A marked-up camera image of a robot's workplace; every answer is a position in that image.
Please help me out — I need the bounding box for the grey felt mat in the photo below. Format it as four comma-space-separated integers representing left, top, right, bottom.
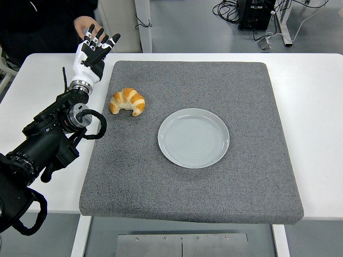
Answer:
79, 60, 305, 225

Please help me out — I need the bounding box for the person's hand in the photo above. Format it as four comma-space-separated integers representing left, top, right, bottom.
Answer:
73, 16, 104, 40

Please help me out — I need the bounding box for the white desk leg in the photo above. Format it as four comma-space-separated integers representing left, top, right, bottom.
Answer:
275, 0, 293, 48

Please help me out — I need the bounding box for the person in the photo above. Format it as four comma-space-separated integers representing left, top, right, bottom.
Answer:
0, 0, 100, 69

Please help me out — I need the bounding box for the black computer case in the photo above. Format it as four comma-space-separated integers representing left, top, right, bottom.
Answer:
237, 0, 277, 31

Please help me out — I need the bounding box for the white table leg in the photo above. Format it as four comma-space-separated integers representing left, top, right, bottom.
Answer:
271, 224, 290, 257
70, 215, 92, 257

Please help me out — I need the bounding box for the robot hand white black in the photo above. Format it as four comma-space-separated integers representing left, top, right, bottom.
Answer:
70, 23, 121, 88

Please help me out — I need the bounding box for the black cable bundle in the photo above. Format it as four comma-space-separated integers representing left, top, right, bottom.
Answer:
212, 0, 242, 25

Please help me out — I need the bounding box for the white chair frame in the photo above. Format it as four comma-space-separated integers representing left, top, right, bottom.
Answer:
0, 47, 18, 94

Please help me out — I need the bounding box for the beige cabinet panel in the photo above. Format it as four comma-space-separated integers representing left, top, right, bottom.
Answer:
95, 0, 143, 53

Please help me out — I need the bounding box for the golden croissant bread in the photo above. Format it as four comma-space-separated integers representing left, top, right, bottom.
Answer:
109, 87, 146, 117

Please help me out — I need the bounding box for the long white cable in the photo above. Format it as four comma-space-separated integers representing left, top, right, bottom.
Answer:
291, 4, 343, 43

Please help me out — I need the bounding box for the short black cable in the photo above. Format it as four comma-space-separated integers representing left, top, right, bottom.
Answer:
135, 13, 153, 30

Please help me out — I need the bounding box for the grey metal plate with screws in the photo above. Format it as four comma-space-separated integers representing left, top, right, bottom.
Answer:
115, 232, 250, 257

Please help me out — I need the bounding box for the grey round plate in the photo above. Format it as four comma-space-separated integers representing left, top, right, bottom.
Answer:
157, 108, 230, 169

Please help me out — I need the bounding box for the white post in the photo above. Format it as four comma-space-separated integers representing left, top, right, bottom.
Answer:
133, 0, 153, 54

